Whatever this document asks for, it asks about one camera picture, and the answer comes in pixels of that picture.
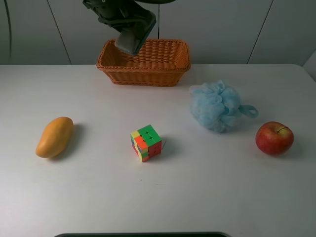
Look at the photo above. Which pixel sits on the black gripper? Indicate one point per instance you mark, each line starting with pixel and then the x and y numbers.
pixel 138 21

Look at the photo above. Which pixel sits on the yellow mango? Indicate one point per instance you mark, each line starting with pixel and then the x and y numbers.
pixel 55 137

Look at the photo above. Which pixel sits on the orange wicker basket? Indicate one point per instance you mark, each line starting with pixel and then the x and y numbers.
pixel 160 62

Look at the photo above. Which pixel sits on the multicoloured puzzle cube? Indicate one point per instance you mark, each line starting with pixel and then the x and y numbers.
pixel 146 143

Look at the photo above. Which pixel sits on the red apple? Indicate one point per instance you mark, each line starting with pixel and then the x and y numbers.
pixel 274 138

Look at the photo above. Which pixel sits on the blue mesh bath sponge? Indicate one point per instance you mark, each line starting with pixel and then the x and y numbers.
pixel 217 106

